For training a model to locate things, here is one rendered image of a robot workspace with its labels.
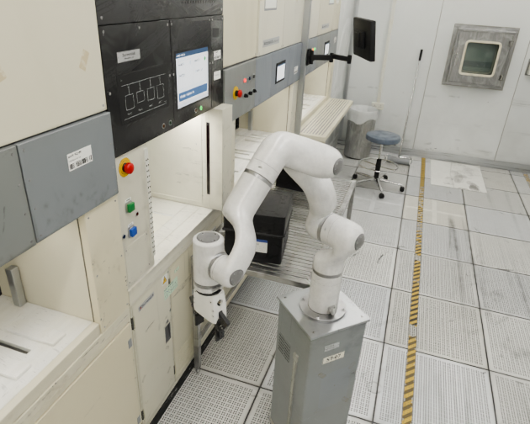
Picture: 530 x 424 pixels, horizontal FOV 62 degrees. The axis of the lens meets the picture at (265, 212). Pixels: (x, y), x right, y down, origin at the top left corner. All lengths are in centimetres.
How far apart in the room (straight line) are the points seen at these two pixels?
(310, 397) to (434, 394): 95
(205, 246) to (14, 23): 68
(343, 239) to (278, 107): 214
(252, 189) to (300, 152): 19
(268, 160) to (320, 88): 386
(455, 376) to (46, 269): 222
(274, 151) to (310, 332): 80
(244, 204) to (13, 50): 65
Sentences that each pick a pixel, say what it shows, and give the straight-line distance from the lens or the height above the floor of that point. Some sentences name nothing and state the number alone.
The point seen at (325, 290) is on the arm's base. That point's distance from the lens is 176.
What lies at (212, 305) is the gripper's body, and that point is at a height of 113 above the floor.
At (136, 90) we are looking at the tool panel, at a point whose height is 159.
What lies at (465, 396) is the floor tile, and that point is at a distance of 282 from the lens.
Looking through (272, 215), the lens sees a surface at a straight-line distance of 199.
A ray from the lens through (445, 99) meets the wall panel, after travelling 612.
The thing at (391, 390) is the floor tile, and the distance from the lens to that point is 269.
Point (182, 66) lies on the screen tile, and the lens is 187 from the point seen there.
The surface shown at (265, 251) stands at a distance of 208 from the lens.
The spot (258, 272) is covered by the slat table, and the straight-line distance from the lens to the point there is 205.
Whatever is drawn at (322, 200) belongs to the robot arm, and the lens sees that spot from 148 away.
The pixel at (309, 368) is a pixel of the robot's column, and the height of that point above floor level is 59.
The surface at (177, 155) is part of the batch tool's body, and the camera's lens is 233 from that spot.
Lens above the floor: 193
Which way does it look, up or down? 27 degrees down
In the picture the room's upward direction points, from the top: 3 degrees clockwise
